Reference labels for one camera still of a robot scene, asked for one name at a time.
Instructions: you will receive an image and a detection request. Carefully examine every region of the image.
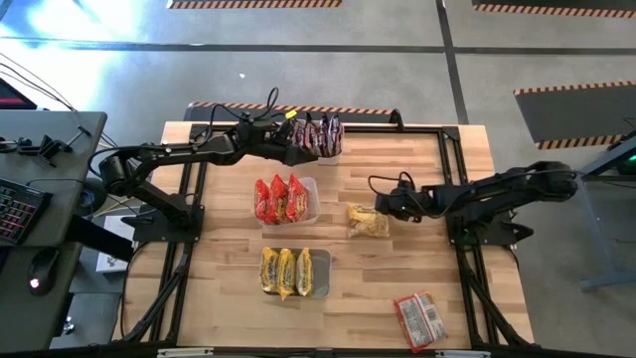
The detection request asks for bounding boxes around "grey plastic bin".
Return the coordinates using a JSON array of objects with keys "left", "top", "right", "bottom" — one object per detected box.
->
[{"left": 260, "top": 247, "right": 333, "bottom": 299}]

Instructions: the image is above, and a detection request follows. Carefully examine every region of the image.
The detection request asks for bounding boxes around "grey metal cart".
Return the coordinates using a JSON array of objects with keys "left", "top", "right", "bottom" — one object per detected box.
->
[{"left": 546, "top": 129, "right": 636, "bottom": 293}]

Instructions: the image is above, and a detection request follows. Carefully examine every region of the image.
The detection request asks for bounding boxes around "black backlit keyboard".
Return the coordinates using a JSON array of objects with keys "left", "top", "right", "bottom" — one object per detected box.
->
[{"left": 0, "top": 177, "right": 55, "bottom": 249}]

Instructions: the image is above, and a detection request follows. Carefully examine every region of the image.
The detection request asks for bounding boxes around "yellow Maruchan noodle pack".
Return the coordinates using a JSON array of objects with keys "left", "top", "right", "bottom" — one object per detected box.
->
[
  {"left": 346, "top": 203, "right": 392, "bottom": 239},
  {"left": 258, "top": 247, "right": 279, "bottom": 294},
  {"left": 295, "top": 247, "right": 315, "bottom": 298},
  {"left": 275, "top": 247, "right": 298, "bottom": 301}
]

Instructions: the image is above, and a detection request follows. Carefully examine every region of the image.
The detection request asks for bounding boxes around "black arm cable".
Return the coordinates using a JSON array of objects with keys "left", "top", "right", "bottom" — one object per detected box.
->
[
  {"left": 366, "top": 171, "right": 417, "bottom": 200},
  {"left": 198, "top": 88, "right": 280, "bottom": 146}
]

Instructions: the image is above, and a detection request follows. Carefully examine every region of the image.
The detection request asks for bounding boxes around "silver bracket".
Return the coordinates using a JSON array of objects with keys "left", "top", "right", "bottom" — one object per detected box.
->
[
  {"left": 435, "top": 349, "right": 492, "bottom": 358},
  {"left": 156, "top": 347, "right": 216, "bottom": 358}
]

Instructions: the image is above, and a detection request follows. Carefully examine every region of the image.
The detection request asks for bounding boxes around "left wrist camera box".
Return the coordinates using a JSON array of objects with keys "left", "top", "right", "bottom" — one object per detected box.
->
[{"left": 272, "top": 114, "right": 299, "bottom": 138}]

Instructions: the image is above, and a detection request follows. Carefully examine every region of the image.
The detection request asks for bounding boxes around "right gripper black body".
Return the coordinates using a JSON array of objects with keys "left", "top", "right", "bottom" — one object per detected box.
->
[{"left": 392, "top": 187, "right": 428, "bottom": 223}]

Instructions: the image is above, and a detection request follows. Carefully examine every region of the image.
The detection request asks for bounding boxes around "black flat bar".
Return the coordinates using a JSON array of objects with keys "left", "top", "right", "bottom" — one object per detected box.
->
[{"left": 67, "top": 216, "right": 136, "bottom": 264}]

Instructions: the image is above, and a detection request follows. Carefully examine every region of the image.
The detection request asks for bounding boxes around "white translucent plastic bin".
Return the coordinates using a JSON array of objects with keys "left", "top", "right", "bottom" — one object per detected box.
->
[{"left": 289, "top": 118, "right": 345, "bottom": 166}]

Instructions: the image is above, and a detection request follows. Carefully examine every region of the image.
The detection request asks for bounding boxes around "grey desk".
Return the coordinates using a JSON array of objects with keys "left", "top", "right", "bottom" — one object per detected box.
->
[{"left": 0, "top": 109, "right": 108, "bottom": 352}]

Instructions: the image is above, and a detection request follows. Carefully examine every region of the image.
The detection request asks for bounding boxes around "red orange noodle pack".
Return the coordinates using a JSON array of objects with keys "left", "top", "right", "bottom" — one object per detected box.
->
[
  {"left": 267, "top": 174, "right": 290, "bottom": 225},
  {"left": 253, "top": 178, "right": 272, "bottom": 223},
  {"left": 286, "top": 173, "right": 310, "bottom": 224},
  {"left": 394, "top": 290, "right": 447, "bottom": 353}
]

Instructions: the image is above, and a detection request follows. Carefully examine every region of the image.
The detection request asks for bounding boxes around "black monitor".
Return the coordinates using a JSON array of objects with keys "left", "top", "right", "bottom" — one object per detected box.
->
[{"left": 0, "top": 78, "right": 39, "bottom": 111}]

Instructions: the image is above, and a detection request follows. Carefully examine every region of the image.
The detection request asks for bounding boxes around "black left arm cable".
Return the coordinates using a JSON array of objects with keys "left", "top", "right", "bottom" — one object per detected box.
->
[{"left": 198, "top": 88, "right": 280, "bottom": 146}]

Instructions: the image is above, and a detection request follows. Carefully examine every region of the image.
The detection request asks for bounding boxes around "clear plastic bin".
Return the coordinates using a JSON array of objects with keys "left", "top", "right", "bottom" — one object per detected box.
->
[{"left": 253, "top": 176, "right": 322, "bottom": 228}]

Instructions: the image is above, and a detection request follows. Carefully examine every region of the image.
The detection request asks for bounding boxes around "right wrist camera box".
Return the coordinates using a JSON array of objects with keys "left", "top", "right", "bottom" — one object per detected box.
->
[{"left": 392, "top": 179, "right": 416, "bottom": 198}]

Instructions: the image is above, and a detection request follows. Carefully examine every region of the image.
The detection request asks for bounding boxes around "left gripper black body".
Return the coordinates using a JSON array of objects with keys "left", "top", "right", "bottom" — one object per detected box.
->
[{"left": 257, "top": 127, "right": 294, "bottom": 163}]

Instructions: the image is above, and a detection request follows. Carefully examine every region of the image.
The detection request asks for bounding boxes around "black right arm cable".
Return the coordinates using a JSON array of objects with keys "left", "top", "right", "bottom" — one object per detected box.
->
[{"left": 366, "top": 171, "right": 417, "bottom": 200}]

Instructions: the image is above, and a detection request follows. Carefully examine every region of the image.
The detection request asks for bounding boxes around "black computer mouse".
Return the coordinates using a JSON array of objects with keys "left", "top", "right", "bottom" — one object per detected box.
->
[{"left": 26, "top": 247, "right": 62, "bottom": 298}]

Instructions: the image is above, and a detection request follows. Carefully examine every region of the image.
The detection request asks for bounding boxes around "black device green light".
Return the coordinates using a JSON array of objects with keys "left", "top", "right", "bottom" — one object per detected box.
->
[{"left": 604, "top": 129, "right": 636, "bottom": 176}]

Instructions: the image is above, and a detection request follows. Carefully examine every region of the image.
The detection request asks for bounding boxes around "white box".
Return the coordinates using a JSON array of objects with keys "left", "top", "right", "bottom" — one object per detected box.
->
[{"left": 95, "top": 216, "right": 136, "bottom": 274}]

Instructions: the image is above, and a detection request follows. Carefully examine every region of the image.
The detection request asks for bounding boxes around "black hazard-striped floor mat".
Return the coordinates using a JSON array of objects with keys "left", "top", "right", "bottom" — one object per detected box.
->
[
  {"left": 470, "top": 0, "right": 636, "bottom": 20},
  {"left": 512, "top": 80, "right": 636, "bottom": 151},
  {"left": 182, "top": 100, "right": 404, "bottom": 124},
  {"left": 166, "top": 0, "right": 345, "bottom": 10}
]

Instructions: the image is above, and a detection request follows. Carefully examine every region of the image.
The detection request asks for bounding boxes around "black desk clamp tool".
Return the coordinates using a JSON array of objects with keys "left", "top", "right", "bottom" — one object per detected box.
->
[{"left": 0, "top": 125, "right": 93, "bottom": 168}]

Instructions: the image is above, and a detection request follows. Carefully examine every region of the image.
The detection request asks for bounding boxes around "black round object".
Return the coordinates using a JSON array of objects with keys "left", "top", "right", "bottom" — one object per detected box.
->
[{"left": 79, "top": 178, "right": 108, "bottom": 216}]

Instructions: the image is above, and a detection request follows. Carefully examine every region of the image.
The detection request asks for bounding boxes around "thin black cable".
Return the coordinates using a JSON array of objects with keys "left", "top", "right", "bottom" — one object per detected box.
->
[{"left": 0, "top": 52, "right": 79, "bottom": 113}]

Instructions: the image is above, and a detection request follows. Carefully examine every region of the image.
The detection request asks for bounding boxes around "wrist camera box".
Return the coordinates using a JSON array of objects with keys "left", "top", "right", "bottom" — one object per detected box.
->
[
  {"left": 392, "top": 179, "right": 416, "bottom": 198},
  {"left": 272, "top": 114, "right": 299, "bottom": 138}
]

